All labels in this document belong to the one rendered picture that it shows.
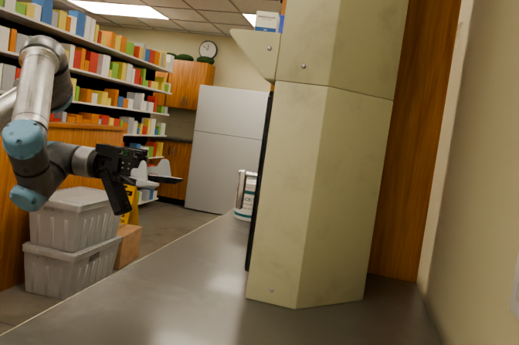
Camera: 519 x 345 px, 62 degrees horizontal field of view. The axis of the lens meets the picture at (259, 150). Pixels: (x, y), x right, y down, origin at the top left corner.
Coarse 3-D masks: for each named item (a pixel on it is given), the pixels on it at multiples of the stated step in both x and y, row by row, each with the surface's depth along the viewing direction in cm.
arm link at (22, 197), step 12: (60, 168) 103; (24, 180) 94; (36, 180) 95; (48, 180) 97; (60, 180) 103; (12, 192) 95; (24, 192) 95; (36, 192) 96; (48, 192) 99; (24, 204) 97; (36, 204) 96
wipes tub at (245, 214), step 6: (246, 180) 174; (252, 180) 178; (246, 186) 167; (252, 186) 166; (246, 192) 167; (252, 192) 166; (246, 198) 167; (252, 198) 167; (246, 204) 167; (252, 204) 167; (234, 210) 172; (240, 210) 168; (246, 210) 167; (252, 210) 167; (234, 216) 171; (240, 216) 168; (246, 216) 167
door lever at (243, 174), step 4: (240, 172) 97; (244, 172) 97; (248, 172) 97; (252, 172) 97; (240, 176) 97; (244, 176) 97; (248, 176) 97; (252, 176) 97; (256, 176) 96; (240, 180) 97; (244, 180) 97; (240, 184) 97; (244, 184) 97; (240, 188) 97; (244, 188) 97; (240, 192) 97; (244, 192) 98; (236, 196) 97; (240, 196) 97; (236, 200) 97; (240, 200) 97; (236, 204) 97; (240, 204) 97; (236, 208) 98; (240, 208) 97
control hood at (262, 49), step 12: (240, 36) 92; (252, 36) 91; (264, 36) 90; (276, 36) 90; (252, 48) 91; (264, 48) 91; (276, 48) 90; (252, 60) 91; (264, 60) 91; (276, 60) 90; (264, 72) 91; (276, 72) 90
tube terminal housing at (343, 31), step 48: (288, 0) 89; (336, 0) 87; (384, 0) 93; (288, 48) 89; (336, 48) 88; (384, 48) 95; (288, 96) 90; (336, 96) 89; (384, 96) 97; (288, 144) 90; (336, 144) 91; (384, 144) 98; (288, 192) 90; (336, 192) 92; (288, 240) 90; (336, 240) 94; (288, 288) 90; (336, 288) 96
